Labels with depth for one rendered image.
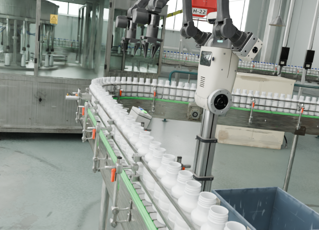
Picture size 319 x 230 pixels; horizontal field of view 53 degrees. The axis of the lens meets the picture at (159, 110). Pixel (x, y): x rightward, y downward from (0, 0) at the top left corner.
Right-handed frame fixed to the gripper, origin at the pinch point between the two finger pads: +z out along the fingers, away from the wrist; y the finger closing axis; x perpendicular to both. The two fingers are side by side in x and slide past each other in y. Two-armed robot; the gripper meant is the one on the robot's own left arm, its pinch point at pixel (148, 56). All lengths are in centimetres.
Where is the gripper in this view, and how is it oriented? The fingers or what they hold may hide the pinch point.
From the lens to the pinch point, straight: 158.0
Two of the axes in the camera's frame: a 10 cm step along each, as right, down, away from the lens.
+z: -1.5, 9.7, 1.9
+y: 9.3, 0.8, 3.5
